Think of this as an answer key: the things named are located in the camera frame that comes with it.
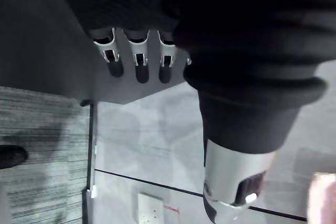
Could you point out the black vertical edge strip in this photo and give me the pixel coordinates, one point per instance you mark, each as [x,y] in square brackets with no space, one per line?
[90,142]

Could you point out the dark grey cabinet panel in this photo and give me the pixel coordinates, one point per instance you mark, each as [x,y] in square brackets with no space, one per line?
[44,37]

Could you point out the blurry pink object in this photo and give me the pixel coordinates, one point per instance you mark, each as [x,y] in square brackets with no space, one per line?
[323,200]

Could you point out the robot dark foot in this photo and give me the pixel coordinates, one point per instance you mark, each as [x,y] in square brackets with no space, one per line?
[11,157]

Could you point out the white wall socket plate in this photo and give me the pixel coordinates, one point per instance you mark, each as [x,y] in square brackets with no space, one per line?
[150,209]

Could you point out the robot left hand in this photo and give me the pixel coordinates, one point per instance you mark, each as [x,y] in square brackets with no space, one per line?
[236,37]

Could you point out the grey striped floor mat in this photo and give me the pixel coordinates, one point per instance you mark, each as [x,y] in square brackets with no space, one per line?
[47,161]

